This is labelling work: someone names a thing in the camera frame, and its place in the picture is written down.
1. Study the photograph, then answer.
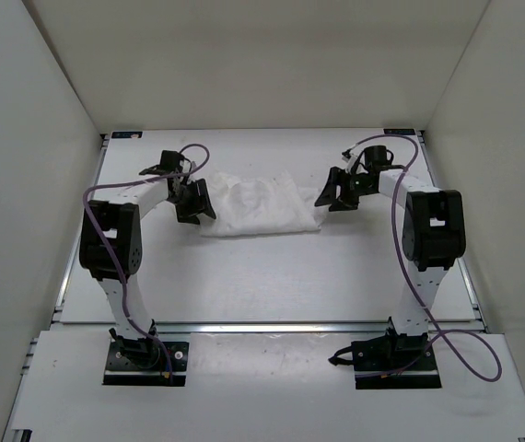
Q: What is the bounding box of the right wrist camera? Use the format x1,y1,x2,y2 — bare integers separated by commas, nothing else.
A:
342,145,359,166

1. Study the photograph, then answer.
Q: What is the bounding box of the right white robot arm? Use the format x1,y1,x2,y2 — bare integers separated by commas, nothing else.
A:
315,145,466,369

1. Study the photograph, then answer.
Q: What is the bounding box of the right blue corner label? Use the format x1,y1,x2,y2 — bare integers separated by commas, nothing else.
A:
383,128,415,136

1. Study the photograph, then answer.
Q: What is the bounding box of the white skirt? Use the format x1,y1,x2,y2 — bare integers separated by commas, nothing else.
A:
199,171,328,238

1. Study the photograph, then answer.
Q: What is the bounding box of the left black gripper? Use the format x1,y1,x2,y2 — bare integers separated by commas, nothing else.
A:
167,178,216,226

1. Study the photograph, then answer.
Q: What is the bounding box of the blue corner label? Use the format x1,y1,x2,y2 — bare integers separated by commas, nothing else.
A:
383,128,415,136
111,131,143,139

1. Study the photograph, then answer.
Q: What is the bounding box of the left blue corner label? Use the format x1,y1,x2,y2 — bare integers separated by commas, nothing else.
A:
111,131,143,139

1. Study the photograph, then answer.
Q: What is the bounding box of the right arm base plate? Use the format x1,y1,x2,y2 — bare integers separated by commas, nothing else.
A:
351,336,442,390

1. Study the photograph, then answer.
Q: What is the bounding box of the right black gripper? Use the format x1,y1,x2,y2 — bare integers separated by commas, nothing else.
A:
315,168,375,212

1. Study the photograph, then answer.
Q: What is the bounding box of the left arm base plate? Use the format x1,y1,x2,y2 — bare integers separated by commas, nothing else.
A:
102,342,190,387

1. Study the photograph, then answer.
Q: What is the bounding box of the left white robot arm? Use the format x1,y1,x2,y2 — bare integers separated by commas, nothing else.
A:
78,143,216,370

